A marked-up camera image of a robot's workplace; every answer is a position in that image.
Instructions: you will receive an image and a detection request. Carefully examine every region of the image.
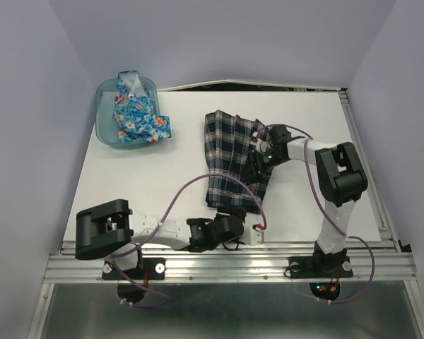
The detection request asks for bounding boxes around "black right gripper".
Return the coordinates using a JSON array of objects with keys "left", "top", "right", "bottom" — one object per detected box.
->
[{"left": 240, "top": 149, "right": 287, "bottom": 185}]

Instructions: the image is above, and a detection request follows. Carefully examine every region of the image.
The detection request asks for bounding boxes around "navy plaid pleated skirt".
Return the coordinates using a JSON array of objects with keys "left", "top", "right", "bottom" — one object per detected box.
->
[{"left": 204, "top": 110, "right": 264, "bottom": 214}]

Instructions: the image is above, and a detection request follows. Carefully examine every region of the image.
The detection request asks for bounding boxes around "blue floral skirt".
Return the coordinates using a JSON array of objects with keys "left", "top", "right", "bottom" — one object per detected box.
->
[{"left": 113, "top": 71, "right": 172, "bottom": 143}]

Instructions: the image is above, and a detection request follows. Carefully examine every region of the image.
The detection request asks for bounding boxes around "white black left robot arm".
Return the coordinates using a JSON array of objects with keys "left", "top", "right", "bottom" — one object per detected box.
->
[{"left": 75, "top": 199, "right": 257, "bottom": 278}]

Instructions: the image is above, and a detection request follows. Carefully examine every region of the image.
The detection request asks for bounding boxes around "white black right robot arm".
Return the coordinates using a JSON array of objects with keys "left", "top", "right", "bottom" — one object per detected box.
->
[{"left": 242, "top": 124, "right": 368, "bottom": 278}]

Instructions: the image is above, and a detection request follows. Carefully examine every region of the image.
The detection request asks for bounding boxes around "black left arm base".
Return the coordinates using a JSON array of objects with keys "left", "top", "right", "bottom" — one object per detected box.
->
[{"left": 101, "top": 257, "right": 166, "bottom": 281}]

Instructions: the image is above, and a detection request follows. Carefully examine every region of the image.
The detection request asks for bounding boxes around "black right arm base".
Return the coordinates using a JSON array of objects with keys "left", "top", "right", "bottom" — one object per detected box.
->
[{"left": 285, "top": 247, "right": 353, "bottom": 279}]

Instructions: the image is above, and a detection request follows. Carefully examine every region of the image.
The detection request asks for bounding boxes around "clear blue plastic bin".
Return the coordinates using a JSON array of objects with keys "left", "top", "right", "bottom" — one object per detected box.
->
[{"left": 95, "top": 78, "right": 150, "bottom": 150}]

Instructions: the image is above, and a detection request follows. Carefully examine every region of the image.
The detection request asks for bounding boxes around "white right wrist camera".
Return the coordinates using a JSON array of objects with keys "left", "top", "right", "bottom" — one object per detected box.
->
[{"left": 250, "top": 131, "right": 269, "bottom": 153}]

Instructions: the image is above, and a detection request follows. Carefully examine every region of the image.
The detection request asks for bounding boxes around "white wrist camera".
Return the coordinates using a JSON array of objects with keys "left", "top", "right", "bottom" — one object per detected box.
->
[
  {"left": 240, "top": 224, "right": 264, "bottom": 246},
  {"left": 250, "top": 131, "right": 269, "bottom": 153}
]

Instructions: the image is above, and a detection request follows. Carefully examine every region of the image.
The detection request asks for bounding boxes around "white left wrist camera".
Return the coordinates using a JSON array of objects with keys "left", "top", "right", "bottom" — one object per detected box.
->
[{"left": 240, "top": 224, "right": 264, "bottom": 246}]

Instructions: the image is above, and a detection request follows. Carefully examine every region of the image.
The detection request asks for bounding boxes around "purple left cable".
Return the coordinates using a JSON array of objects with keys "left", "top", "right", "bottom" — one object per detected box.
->
[{"left": 111, "top": 174, "right": 268, "bottom": 308}]

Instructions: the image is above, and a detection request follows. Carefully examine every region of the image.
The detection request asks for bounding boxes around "aluminium table frame rail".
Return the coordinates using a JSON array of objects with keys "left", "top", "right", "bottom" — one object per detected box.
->
[{"left": 29, "top": 91, "right": 424, "bottom": 338}]

